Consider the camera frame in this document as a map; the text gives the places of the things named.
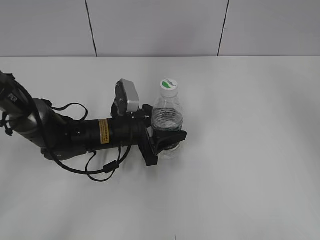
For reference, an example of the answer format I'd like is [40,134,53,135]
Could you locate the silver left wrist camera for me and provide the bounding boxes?
[114,78,140,116]

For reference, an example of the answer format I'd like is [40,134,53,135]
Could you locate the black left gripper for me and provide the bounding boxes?
[109,104,187,166]

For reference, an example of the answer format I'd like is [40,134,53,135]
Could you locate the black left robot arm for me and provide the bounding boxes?
[0,73,187,166]

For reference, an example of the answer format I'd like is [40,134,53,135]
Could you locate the clear cestbon water bottle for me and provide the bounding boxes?
[151,92,184,160]

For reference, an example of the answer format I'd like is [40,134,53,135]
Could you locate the white green bottle cap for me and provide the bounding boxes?
[160,78,178,98]

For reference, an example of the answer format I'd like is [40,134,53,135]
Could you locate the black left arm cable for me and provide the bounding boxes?
[0,74,133,183]

